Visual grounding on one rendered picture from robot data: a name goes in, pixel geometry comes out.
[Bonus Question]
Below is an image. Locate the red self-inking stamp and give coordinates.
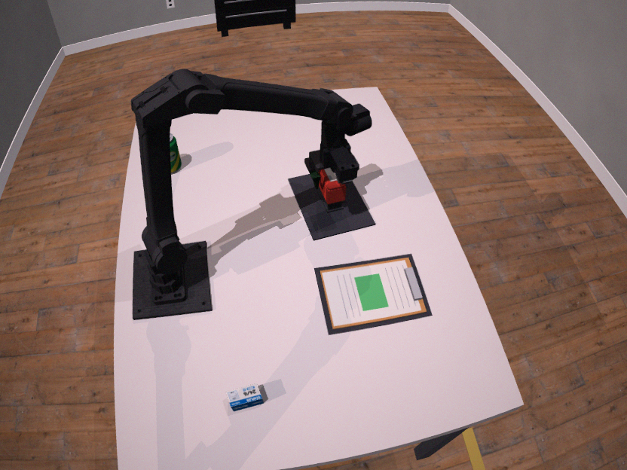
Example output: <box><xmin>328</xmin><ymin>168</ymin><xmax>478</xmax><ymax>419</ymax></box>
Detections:
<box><xmin>317</xmin><ymin>168</ymin><xmax>346</xmax><ymax>212</ymax></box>

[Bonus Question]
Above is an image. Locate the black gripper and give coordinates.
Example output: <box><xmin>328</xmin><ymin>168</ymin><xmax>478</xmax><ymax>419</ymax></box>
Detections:
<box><xmin>304</xmin><ymin>141</ymin><xmax>359</xmax><ymax>189</ymax></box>

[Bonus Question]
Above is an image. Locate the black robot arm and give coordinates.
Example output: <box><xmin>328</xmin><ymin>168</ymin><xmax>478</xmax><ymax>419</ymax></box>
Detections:
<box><xmin>131</xmin><ymin>69</ymin><xmax>372</xmax><ymax>305</ymax></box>

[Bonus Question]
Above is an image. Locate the green and yellow drink can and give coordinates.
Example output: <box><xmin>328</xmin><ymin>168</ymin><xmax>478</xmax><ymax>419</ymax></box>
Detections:
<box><xmin>170</xmin><ymin>133</ymin><xmax>182</xmax><ymax>173</ymax></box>

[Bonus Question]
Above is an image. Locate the small white and blue box of staples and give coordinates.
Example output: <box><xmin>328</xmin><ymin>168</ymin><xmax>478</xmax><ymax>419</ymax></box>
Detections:
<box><xmin>226</xmin><ymin>383</ymin><xmax>264</xmax><ymax>411</ymax></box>

